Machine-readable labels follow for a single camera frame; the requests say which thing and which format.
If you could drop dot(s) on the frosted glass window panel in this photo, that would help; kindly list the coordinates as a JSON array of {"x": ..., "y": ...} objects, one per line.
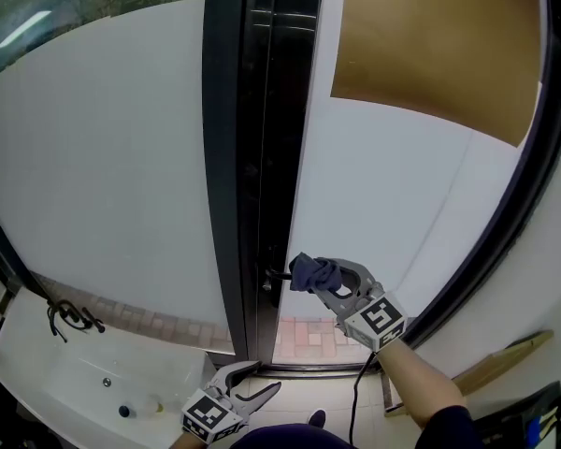
[{"x": 98, "y": 157}]

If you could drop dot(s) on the person's navy shirt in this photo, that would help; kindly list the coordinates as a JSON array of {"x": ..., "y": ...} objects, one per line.
[{"x": 449, "y": 430}]

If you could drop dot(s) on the black faucet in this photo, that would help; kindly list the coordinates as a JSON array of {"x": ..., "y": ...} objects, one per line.
[{"x": 63, "y": 311}]

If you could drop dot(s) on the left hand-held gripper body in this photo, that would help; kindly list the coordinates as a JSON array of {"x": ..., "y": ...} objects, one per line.
[{"x": 210, "y": 416}]

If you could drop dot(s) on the person's black shoe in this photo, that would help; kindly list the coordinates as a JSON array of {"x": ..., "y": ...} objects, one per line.
[{"x": 318, "y": 418}]

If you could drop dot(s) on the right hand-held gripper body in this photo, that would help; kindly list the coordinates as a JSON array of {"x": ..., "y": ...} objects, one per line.
[{"x": 376, "y": 321}]

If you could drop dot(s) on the wooden plank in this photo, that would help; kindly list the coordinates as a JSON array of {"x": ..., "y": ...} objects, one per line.
[{"x": 505, "y": 360}]

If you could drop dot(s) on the white sink basin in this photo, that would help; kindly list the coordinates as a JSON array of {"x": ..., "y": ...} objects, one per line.
[{"x": 75, "y": 372}]

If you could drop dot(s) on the person's left forearm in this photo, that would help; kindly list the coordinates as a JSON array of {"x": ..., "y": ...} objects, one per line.
[{"x": 177, "y": 442}]

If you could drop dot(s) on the small clear yellow container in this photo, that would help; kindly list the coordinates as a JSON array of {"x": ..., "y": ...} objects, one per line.
[{"x": 155, "y": 407}]

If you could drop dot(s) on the brown cardboard sheet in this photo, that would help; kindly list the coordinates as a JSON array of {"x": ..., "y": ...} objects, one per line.
[{"x": 425, "y": 40}]

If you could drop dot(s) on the small black sink plug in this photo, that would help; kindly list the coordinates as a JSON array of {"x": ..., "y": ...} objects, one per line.
[{"x": 124, "y": 410}]

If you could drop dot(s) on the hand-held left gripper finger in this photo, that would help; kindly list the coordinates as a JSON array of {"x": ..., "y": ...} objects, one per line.
[
  {"x": 236, "y": 370},
  {"x": 257, "y": 400}
]

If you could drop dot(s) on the person's right forearm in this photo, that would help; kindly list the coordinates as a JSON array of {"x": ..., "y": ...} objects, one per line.
[{"x": 416, "y": 381}]

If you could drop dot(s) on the black box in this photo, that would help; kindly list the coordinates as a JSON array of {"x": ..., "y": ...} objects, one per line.
[{"x": 519, "y": 419}]

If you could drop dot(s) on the blue-grey knitted sock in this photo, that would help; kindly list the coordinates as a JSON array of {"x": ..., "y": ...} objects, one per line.
[{"x": 313, "y": 274}]

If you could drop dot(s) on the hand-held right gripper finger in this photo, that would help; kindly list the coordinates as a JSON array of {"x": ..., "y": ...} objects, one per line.
[
  {"x": 362, "y": 274},
  {"x": 334, "y": 302}
]

